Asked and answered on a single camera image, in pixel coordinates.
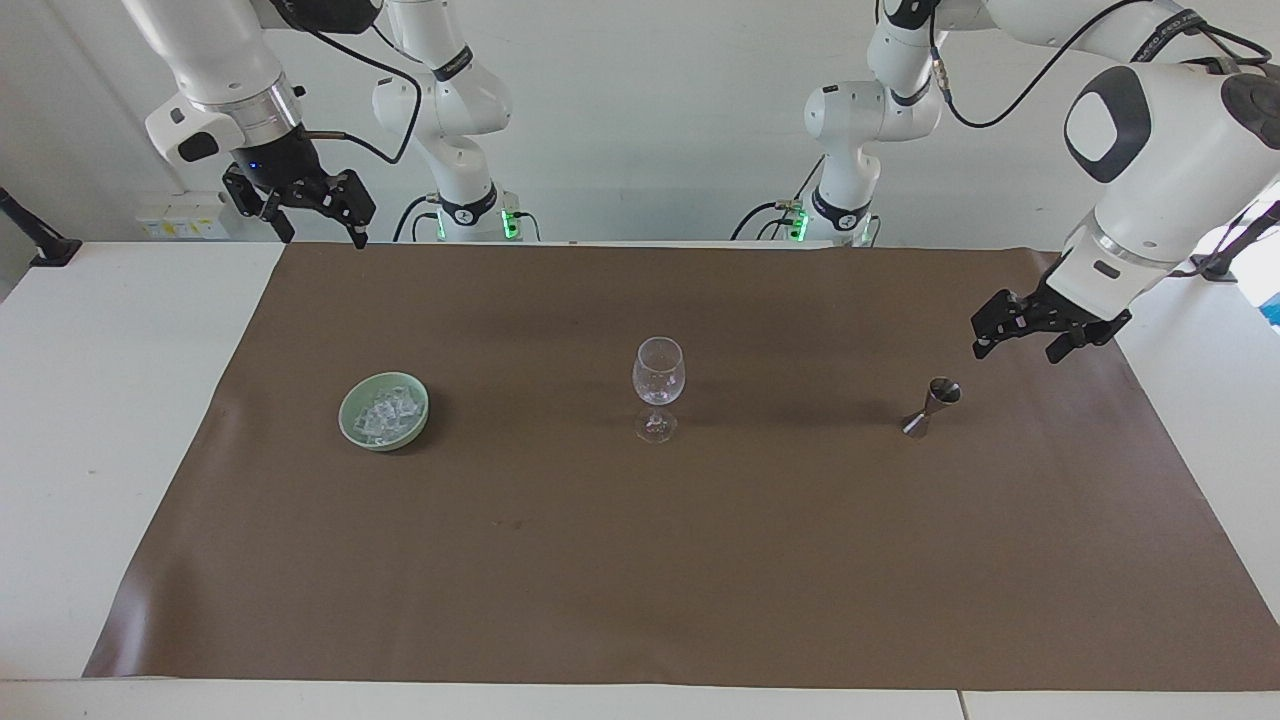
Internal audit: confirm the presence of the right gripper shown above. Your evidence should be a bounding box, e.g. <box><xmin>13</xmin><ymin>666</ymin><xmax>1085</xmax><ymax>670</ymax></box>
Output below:
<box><xmin>221</xmin><ymin>124</ymin><xmax>378</xmax><ymax>251</ymax></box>

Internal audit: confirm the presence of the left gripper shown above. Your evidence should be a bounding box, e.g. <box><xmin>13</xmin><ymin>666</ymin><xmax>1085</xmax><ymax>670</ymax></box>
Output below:
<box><xmin>971</xmin><ymin>278</ymin><xmax>1134</xmax><ymax>365</ymax></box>

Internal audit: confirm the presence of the clear wine glass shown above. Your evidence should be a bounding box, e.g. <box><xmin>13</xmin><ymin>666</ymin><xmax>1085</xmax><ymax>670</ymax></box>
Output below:
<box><xmin>631</xmin><ymin>336</ymin><xmax>688</xmax><ymax>444</ymax></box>

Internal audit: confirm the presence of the metal jigger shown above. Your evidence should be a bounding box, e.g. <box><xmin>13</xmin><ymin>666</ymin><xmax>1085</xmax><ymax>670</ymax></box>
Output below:
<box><xmin>901</xmin><ymin>376</ymin><xmax>964</xmax><ymax>439</ymax></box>

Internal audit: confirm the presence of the black stand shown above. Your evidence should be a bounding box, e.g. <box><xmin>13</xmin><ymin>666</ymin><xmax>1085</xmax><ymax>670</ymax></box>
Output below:
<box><xmin>0</xmin><ymin>187</ymin><xmax>84</xmax><ymax>268</ymax></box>
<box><xmin>1168</xmin><ymin>198</ymin><xmax>1280</xmax><ymax>283</ymax></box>

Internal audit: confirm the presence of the green ceramic bowl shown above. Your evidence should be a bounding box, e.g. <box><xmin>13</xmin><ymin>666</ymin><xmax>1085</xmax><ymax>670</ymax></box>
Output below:
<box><xmin>338</xmin><ymin>371</ymin><xmax>432</xmax><ymax>453</ymax></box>

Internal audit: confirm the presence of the black cable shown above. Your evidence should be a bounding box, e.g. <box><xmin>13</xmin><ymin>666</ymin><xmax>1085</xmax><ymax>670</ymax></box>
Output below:
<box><xmin>392</xmin><ymin>194</ymin><xmax>443</xmax><ymax>244</ymax></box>
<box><xmin>729</xmin><ymin>153</ymin><xmax>827</xmax><ymax>242</ymax></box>
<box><xmin>1186</xmin><ymin>15</ymin><xmax>1275</xmax><ymax>69</ymax></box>
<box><xmin>927</xmin><ymin>0</ymin><xmax>1163</xmax><ymax>130</ymax></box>
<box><xmin>268</xmin><ymin>0</ymin><xmax>425</xmax><ymax>167</ymax></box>

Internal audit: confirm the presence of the white wall socket box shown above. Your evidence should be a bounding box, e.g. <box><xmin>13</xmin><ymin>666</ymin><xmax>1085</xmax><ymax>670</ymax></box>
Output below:
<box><xmin>136</xmin><ymin>192</ymin><xmax>232</xmax><ymax>241</ymax></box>

